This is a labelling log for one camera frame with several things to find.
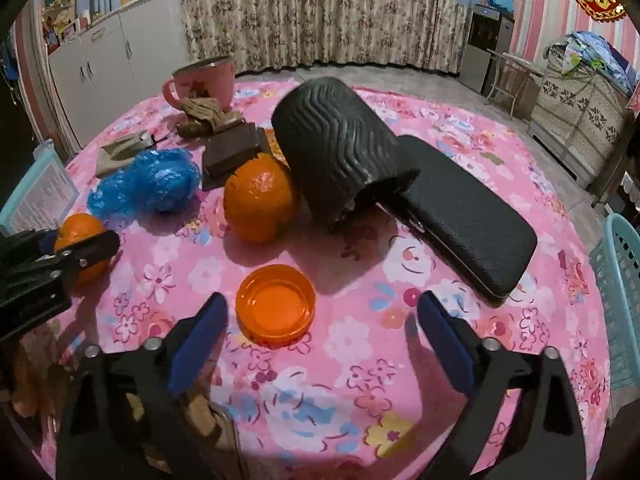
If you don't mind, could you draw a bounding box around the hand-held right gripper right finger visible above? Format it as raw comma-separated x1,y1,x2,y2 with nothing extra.
416,290,588,480

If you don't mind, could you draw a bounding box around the black ribbed roller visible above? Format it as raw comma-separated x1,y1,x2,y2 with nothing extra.
271,77,421,233

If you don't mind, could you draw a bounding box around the floral curtain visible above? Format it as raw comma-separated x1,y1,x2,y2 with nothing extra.
180,0,476,77

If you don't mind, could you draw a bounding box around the tan brown cloth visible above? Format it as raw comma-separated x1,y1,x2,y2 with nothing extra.
176,96,246,138

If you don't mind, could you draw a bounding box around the blue box with label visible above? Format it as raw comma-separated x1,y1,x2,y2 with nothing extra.
0,140,81,236

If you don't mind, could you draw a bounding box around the white cabinet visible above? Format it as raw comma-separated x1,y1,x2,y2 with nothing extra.
47,0,193,146

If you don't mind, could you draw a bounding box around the pile of clothes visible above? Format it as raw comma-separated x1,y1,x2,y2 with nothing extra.
545,30,640,96

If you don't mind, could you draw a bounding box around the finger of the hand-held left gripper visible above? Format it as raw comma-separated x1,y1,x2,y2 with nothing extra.
50,230,121,281
0,229,60,263

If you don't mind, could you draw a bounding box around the olive beige cloth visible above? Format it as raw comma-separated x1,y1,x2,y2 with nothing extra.
96,130,157,177

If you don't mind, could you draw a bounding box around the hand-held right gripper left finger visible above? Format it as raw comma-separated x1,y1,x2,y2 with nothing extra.
55,291,241,480

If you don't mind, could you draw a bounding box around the wall poster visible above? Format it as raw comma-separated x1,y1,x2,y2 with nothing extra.
42,0,81,56

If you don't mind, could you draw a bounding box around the orange plastic dish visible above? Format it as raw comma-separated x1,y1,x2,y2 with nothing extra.
235,265,317,347

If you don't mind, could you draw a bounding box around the teal plastic basket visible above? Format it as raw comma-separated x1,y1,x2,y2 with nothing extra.
589,212,640,393

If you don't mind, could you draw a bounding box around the large orange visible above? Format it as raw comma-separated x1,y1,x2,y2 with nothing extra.
223,152,301,242

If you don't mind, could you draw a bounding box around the small orange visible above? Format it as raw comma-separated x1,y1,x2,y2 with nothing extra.
54,213,112,286

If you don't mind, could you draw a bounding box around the water dispenser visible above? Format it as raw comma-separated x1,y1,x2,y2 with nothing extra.
459,4,516,93

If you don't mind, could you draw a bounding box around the floral covered cabinet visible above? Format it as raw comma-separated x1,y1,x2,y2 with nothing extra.
530,45,636,186

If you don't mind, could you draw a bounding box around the blue plastic bag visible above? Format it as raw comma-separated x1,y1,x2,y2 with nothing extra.
87,148,202,217

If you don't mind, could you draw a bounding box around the black case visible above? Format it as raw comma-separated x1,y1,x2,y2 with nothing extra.
382,135,538,306

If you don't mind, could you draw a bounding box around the pink floral tablecloth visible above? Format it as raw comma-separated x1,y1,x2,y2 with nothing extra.
10,77,613,480

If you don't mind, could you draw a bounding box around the folding table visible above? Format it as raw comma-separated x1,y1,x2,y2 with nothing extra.
482,49,546,116

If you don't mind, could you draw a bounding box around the pink mug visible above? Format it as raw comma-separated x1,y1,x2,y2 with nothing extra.
161,56,236,112

